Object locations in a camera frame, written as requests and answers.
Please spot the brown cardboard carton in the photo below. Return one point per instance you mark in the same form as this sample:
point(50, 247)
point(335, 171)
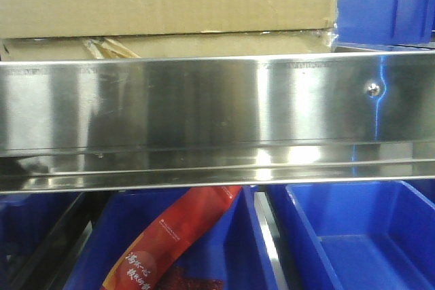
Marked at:
point(80, 29)

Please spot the steel shelf divider bar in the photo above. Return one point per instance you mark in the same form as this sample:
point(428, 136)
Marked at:
point(270, 235)

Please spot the blue bin with red bag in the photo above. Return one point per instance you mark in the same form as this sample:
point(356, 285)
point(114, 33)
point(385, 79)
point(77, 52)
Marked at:
point(232, 251)

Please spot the red snack bag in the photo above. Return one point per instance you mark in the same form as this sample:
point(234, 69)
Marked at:
point(172, 233)

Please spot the empty blue bin lower right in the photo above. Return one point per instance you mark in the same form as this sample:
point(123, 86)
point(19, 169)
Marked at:
point(368, 235)

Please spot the blue bin lower left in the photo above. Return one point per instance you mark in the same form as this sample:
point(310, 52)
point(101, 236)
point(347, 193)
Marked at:
point(27, 218)

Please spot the blue bin upper right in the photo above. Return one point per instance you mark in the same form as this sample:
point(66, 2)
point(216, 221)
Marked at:
point(385, 22)

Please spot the stainless steel shelf rail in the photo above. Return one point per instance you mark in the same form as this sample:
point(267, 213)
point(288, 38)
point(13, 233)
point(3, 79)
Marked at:
point(86, 125)

